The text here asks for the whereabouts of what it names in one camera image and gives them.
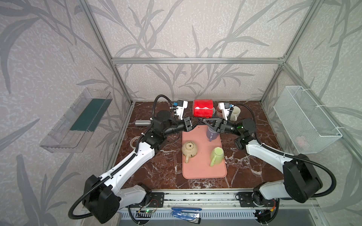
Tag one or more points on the white wire basket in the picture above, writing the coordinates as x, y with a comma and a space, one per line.
302, 116

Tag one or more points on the purple mug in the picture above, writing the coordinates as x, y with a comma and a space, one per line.
211, 134

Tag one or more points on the green circuit board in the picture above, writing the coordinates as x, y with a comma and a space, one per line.
147, 211

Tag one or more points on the clear plastic wall shelf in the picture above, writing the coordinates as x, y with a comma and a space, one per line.
75, 128

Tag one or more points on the clear tape roll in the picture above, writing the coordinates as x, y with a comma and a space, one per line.
134, 141

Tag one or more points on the blue stapler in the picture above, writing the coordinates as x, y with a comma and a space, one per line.
191, 215

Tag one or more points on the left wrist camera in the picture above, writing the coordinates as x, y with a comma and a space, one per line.
179, 106

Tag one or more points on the pink object in basket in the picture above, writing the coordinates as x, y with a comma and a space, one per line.
302, 142

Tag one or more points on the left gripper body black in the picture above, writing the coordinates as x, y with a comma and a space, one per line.
186, 124

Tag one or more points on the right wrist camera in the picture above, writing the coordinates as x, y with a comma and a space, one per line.
226, 109

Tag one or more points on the pink mug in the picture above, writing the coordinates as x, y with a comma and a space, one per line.
218, 111

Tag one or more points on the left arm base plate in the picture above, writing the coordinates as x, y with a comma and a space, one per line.
154, 200

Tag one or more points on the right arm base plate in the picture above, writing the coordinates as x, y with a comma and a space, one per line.
254, 199

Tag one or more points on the beige teapot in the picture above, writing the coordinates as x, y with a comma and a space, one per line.
189, 150

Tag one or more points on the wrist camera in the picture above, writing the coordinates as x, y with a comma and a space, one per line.
179, 106
226, 109

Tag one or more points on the aluminium mounting rail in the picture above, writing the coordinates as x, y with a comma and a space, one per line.
206, 199

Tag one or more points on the silver metal cylinder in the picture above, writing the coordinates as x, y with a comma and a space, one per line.
142, 123

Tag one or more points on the red mug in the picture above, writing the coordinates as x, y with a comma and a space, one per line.
203, 108

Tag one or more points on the white mug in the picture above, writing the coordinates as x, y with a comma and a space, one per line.
235, 113

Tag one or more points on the green mug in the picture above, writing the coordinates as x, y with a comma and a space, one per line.
217, 156

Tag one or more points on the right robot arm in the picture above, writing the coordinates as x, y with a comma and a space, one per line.
302, 178

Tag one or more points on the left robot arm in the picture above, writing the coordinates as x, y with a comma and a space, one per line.
104, 195

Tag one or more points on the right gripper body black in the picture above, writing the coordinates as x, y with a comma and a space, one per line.
220, 124

